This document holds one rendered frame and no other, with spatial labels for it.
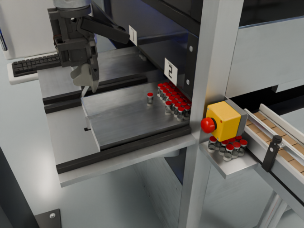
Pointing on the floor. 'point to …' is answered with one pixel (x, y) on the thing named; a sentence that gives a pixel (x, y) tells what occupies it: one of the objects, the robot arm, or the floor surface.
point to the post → (207, 97)
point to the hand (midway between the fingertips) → (96, 87)
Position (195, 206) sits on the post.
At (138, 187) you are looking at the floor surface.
